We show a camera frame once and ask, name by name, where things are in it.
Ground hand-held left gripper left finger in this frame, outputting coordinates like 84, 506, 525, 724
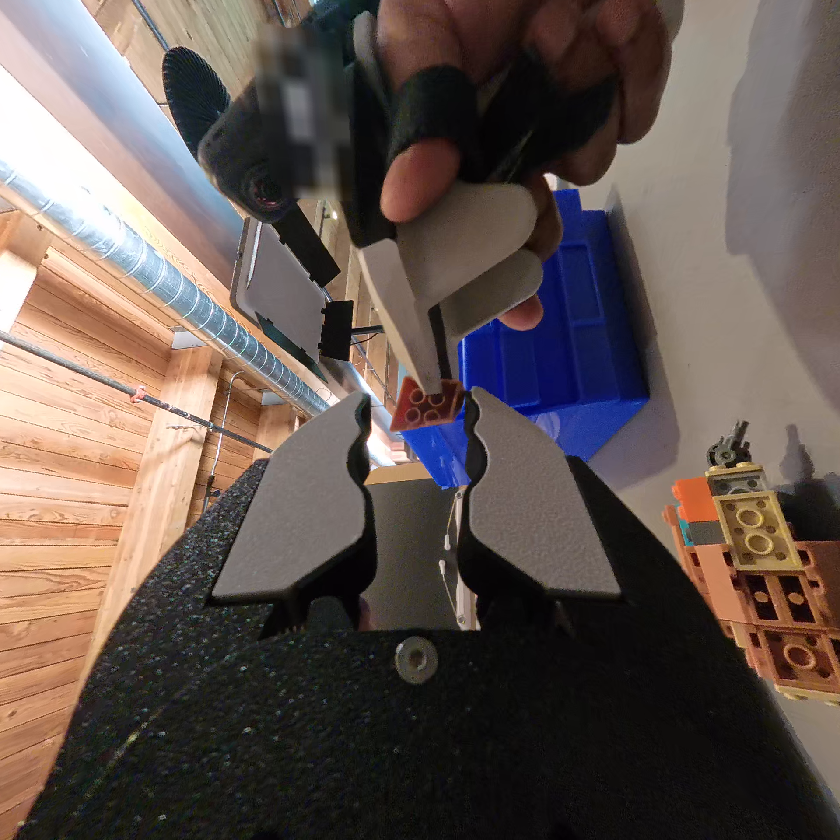
210, 392, 375, 605

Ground white panel light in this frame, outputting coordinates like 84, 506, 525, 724
230, 217, 332, 375

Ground brown toy brick model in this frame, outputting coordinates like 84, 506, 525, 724
663, 420, 840, 706

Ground black pole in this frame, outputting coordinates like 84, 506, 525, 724
162, 46, 235, 158

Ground small grey toy part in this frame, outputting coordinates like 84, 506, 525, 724
707, 420, 756, 471

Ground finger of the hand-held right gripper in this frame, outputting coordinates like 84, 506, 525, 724
357, 237, 455, 395

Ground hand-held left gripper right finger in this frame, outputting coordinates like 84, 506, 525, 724
460, 388, 623, 602

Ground person's right hand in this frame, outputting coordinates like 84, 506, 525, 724
374, 0, 673, 332

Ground silver spiral pipes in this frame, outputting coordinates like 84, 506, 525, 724
0, 158, 342, 414

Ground stack of blue plastic bins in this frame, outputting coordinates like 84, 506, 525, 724
414, 188, 652, 489

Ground black panel light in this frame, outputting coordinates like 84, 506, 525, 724
273, 204, 342, 287
315, 300, 358, 362

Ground small brown toy brick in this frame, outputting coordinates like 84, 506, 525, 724
390, 376, 467, 434

